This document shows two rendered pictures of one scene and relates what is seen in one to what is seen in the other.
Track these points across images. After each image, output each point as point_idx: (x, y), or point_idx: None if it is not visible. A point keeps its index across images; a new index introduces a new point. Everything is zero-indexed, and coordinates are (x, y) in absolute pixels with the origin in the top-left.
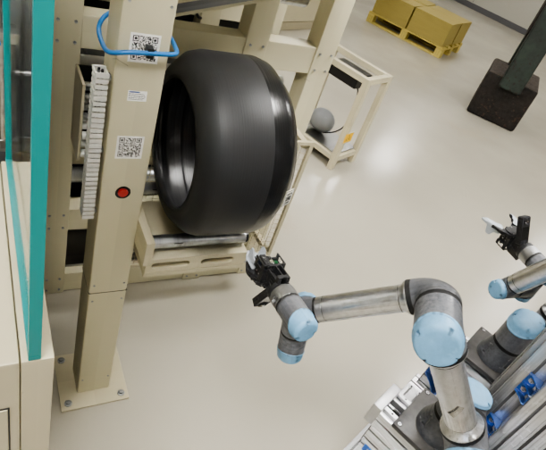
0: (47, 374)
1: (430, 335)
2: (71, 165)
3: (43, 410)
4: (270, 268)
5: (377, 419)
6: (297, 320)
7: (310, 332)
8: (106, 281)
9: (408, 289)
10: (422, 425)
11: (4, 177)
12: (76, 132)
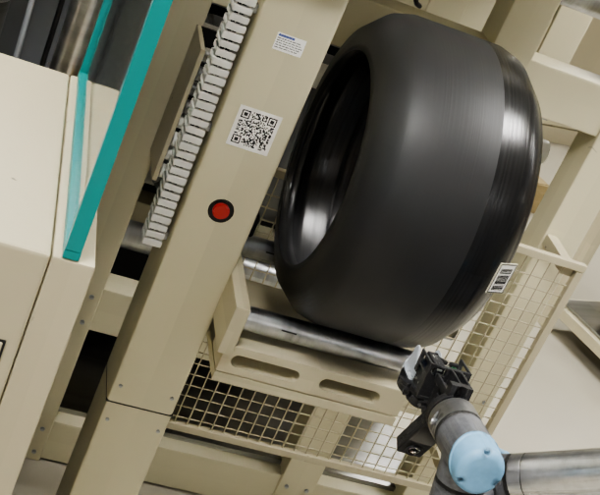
0: (76, 299)
1: None
2: (134, 203)
3: (44, 373)
4: (441, 374)
5: None
6: (466, 446)
7: (487, 476)
8: (143, 384)
9: None
10: None
11: (73, 90)
12: (165, 133)
